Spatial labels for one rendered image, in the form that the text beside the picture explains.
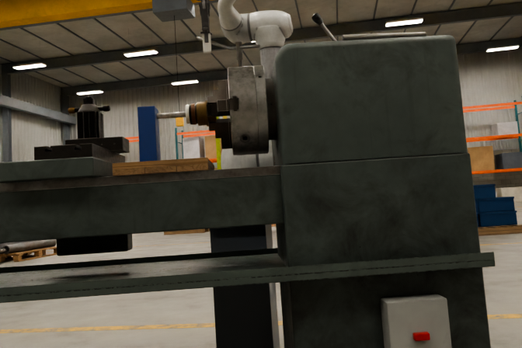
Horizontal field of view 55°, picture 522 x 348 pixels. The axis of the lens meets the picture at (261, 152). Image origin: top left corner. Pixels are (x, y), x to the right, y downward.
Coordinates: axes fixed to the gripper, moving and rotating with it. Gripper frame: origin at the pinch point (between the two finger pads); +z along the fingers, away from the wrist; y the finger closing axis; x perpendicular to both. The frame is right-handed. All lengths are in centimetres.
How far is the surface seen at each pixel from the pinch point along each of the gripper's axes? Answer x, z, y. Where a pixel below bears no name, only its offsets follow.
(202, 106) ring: -2.5, 23.6, 8.4
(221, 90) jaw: 4.4, 17.7, 1.5
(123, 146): -32.0, 35.9, 1.5
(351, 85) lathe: 46, 21, 26
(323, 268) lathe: 32, 75, 40
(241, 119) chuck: 11.0, 29.7, 20.1
